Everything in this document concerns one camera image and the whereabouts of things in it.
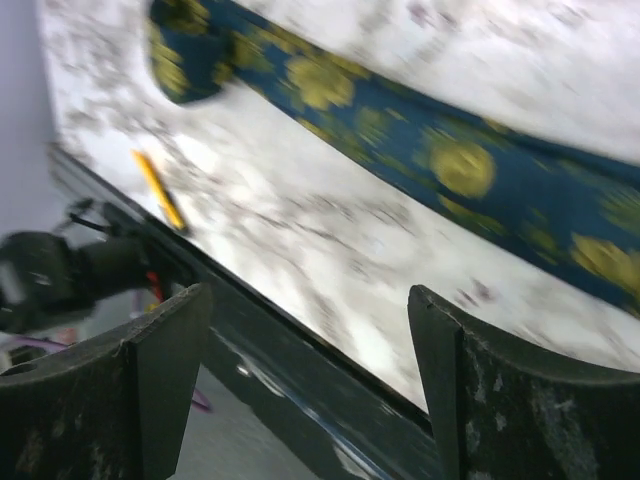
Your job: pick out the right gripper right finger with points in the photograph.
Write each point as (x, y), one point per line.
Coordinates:
(504, 408)

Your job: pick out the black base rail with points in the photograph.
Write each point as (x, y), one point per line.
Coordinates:
(328, 411)

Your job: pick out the blue yellow floral tie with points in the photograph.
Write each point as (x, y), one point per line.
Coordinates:
(573, 214)

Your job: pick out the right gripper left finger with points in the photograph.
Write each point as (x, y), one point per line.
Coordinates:
(114, 406)

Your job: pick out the yellow black pencil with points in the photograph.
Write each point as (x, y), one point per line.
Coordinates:
(161, 193)

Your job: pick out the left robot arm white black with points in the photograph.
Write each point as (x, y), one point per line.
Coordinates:
(47, 282)

